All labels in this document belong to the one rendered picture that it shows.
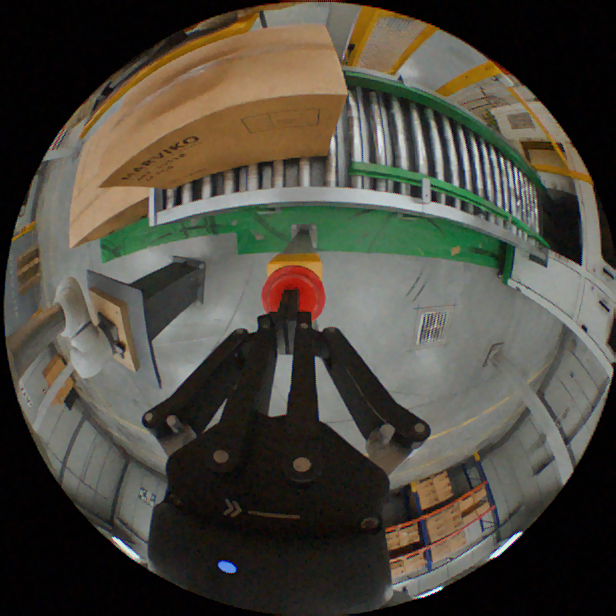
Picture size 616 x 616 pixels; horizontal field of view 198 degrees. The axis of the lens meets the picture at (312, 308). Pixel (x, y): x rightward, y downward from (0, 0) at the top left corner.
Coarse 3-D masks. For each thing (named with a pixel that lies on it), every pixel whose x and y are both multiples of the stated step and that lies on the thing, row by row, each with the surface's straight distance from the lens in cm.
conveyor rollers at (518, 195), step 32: (352, 96) 91; (352, 128) 81; (416, 128) 94; (448, 128) 108; (352, 160) 76; (384, 160) 79; (416, 160) 88; (448, 160) 100; (192, 192) 85; (224, 192) 76; (480, 192) 108; (512, 192) 140
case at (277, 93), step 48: (240, 48) 59; (288, 48) 52; (144, 96) 68; (192, 96) 48; (240, 96) 40; (288, 96) 38; (336, 96) 39; (144, 144) 49; (192, 144) 52; (240, 144) 57; (288, 144) 60
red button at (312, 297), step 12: (276, 276) 22; (288, 276) 21; (300, 276) 21; (312, 276) 22; (264, 288) 22; (276, 288) 21; (288, 288) 21; (300, 288) 21; (312, 288) 21; (264, 300) 23; (276, 300) 22; (300, 300) 22; (312, 300) 22; (324, 300) 22; (312, 312) 22
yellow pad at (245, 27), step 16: (240, 16) 39; (256, 16) 38; (192, 32) 40; (208, 32) 34; (224, 32) 32; (240, 32) 32; (176, 48) 35; (192, 48) 34; (144, 64) 40; (160, 64) 36; (128, 80) 40; (112, 96) 42; (96, 112) 46
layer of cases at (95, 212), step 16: (96, 144) 192; (80, 160) 223; (96, 160) 172; (80, 176) 201; (96, 176) 159; (80, 192) 186; (96, 192) 151; (112, 192) 128; (128, 192) 113; (144, 192) 102; (80, 208) 177; (96, 208) 145; (112, 208) 125; (128, 208) 116; (144, 208) 129; (80, 224) 172; (96, 224) 142; (112, 224) 156; (80, 240) 174
